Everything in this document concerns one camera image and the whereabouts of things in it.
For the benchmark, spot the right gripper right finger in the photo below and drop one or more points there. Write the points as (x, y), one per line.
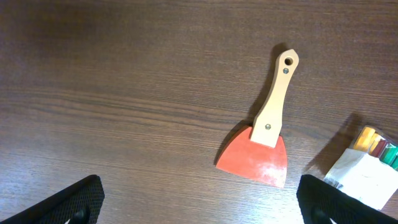
(319, 203)

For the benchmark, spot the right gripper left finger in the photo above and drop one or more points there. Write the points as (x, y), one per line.
(79, 203)

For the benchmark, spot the orange scraper wooden handle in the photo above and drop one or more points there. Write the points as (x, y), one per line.
(257, 152)

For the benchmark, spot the clear case of screwdriver bits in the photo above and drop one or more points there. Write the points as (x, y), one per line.
(367, 170)

